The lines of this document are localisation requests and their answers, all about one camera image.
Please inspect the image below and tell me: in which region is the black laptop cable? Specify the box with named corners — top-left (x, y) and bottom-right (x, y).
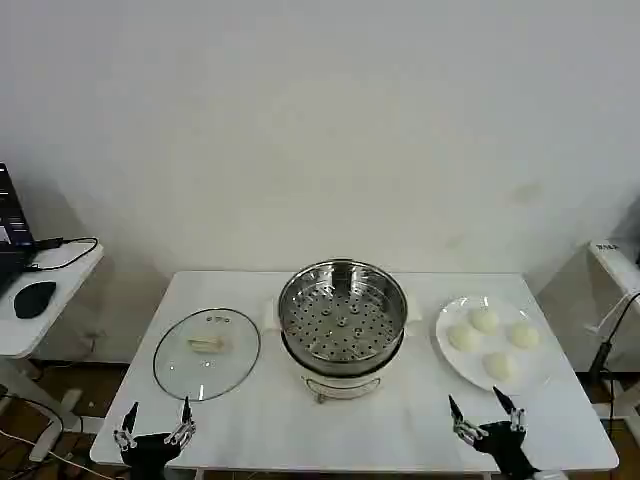
top-left (24, 237), bottom-right (100, 274)

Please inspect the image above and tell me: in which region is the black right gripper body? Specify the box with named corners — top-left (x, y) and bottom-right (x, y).
top-left (472, 421), bottom-right (541, 480)

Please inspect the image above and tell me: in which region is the black laptop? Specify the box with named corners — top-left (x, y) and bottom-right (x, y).
top-left (0, 162), bottom-right (39, 296)

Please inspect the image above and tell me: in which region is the white side table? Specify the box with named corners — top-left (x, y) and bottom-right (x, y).
top-left (0, 239), bottom-right (105, 462)

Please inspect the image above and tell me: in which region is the thick black cable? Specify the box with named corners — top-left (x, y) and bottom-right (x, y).
top-left (588, 292), bottom-right (640, 386)

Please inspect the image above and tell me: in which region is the white steamed bun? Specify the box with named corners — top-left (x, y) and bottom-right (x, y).
top-left (508, 321), bottom-right (542, 349)
top-left (482, 351), bottom-right (518, 384)
top-left (446, 323), bottom-right (482, 351)
top-left (469, 307), bottom-right (502, 334)

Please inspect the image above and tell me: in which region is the perforated steel steamer basket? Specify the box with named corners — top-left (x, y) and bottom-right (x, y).
top-left (277, 258), bottom-right (407, 377)

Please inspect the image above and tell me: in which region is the white round plate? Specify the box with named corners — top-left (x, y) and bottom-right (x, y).
top-left (435, 294), bottom-right (551, 392)

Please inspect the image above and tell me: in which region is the round glass lid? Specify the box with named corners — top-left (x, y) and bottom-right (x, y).
top-left (152, 307), bottom-right (263, 403)

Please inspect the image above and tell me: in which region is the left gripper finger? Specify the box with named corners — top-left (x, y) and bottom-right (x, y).
top-left (167, 397), bottom-right (199, 447)
top-left (112, 401), bottom-right (139, 451)

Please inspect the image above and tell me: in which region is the black computer mouse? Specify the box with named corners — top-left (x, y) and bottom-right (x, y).
top-left (13, 281), bottom-right (58, 320)

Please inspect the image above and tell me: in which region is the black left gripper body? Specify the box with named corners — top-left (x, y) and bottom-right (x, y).
top-left (121, 433), bottom-right (184, 480)

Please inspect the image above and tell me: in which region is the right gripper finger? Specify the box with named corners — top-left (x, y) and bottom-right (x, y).
top-left (448, 394), bottom-right (489, 445)
top-left (492, 385), bottom-right (528, 434)

